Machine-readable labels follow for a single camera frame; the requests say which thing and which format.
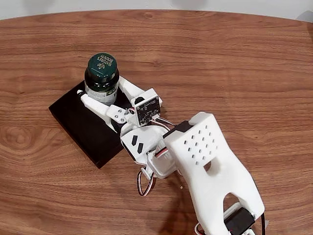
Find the dark green-capped pill bottle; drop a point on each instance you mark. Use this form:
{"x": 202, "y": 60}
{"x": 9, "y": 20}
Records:
{"x": 101, "y": 66}

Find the shallow black box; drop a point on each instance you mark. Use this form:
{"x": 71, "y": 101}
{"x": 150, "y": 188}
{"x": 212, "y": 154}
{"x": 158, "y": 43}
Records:
{"x": 80, "y": 127}

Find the small camera circuit board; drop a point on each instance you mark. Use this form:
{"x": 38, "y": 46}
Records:
{"x": 148, "y": 111}

